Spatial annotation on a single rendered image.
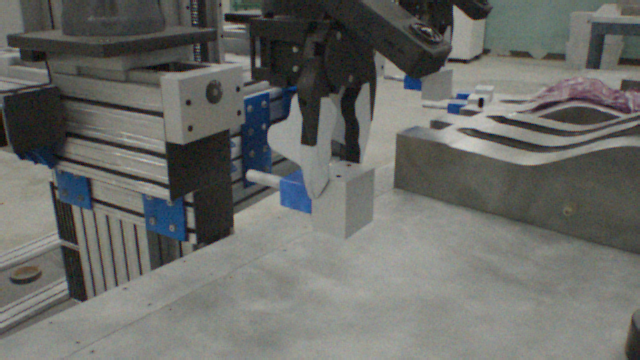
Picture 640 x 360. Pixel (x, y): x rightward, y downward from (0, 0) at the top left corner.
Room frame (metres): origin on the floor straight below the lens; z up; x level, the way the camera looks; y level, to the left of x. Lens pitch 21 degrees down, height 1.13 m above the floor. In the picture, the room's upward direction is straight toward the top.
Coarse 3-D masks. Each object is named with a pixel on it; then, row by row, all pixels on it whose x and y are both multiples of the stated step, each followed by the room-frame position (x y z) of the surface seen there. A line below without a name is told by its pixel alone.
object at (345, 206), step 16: (256, 176) 0.53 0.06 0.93; (272, 176) 0.52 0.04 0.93; (288, 176) 0.50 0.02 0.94; (336, 176) 0.46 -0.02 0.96; (352, 176) 0.46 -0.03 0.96; (368, 176) 0.48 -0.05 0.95; (288, 192) 0.49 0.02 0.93; (304, 192) 0.47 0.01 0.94; (336, 192) 0.45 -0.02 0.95; (352, 192) 0.45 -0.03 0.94; (368, 192) 0.48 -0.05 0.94; (304, 208) 0.47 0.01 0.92; (320, 208) 0.46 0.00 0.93; (336, 208) 0.45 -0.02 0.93; (352, 208) 0.45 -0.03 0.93; (368, 208) 0.48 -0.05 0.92; (320, 224) 0.46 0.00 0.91; (336, 224) 0.45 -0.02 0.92; (352, 224) 0.45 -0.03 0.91
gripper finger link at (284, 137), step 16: (320, 112) 0.44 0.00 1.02; (336, 112) 0.46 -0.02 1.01; (272, 128) 0.48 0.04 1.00; (288, 128) 0.47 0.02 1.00; (320, 128) 0.44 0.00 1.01; (272, 144) 0.47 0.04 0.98; (288, 144) 0.46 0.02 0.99; (320, 144) 0.44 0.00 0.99; (304, 160) 0.45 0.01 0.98; (320, 160) 0.44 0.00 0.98; (304, 176) 0.45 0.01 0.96; (320, 176) 0.45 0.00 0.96; (320, 192) 0.45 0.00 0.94
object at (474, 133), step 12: (492, 120) 0.92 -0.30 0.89; (504, 120) 0.94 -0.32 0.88; (516, 120) 0.93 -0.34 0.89; (624, 120) 0.82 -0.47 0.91; (636, 120) 0.78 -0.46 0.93; (468, 132) 0.86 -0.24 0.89; (480, 132) 0.85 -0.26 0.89; (552, 132) 0.88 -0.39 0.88; (564, 132) 0.87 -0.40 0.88; (576, 132) 0.86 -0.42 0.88; (588, 132) 0.85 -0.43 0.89; (612, 132) 0.74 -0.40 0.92; (624, 132) 0.69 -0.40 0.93; (636, 132) 0.68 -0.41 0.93; (504, 144) 0.79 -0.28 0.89; (516, 144) 0.81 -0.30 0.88; (528, 144) 0.80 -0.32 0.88; (576, 144) 0.76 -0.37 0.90
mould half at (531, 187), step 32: (416, 128) 0.86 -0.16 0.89; (448, 128) 0.86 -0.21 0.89; (480, 128) 0.87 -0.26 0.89; (512, 128) 0.88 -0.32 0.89; (576, 128) 0.89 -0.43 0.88; (608, 128) 0.80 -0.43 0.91; (416, 160) 0.81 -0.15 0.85; (448, 160) 0.78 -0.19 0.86; (480, 160) 0.75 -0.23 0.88; (512, 160) 0.73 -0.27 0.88; (544, 160) 0.71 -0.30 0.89; (576, 160) 0.67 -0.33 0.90; (608, 160) 0.64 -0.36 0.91; (416, 192) 0.81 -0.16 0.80; (448, 192) 0.78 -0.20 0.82; (480, 192) 0.75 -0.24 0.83; (512, 192) 0.72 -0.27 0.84; (544, 192) 0.69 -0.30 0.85; (576, 192) 0.66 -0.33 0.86; (608, 192) 0.64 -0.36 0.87; (544, 224) 0.68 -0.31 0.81; (576, 224) 0.66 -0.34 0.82; (608, 224) 0.64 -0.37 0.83
